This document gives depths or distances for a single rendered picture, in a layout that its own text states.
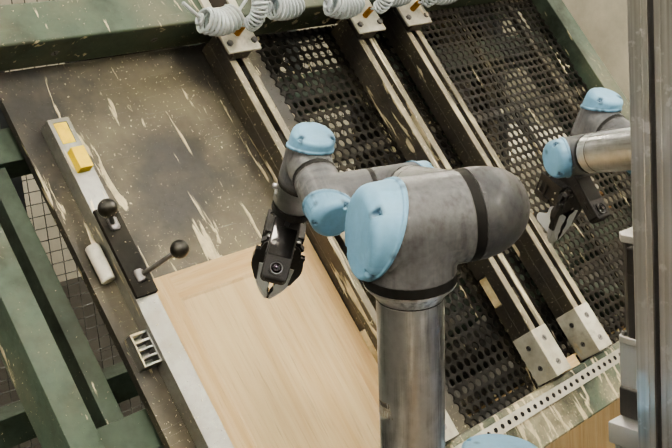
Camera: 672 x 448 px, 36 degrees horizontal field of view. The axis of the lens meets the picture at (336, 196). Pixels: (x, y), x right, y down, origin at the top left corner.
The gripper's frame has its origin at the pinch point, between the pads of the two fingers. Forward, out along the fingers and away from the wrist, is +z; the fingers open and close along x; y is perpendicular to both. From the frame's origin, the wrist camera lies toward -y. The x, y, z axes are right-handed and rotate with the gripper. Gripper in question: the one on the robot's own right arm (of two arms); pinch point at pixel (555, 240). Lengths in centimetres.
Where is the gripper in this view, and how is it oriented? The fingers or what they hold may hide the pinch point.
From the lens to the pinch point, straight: 227.1
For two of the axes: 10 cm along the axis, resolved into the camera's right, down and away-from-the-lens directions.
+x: -7.7, 2.0, -6.0
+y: -6.0, -5.5, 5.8
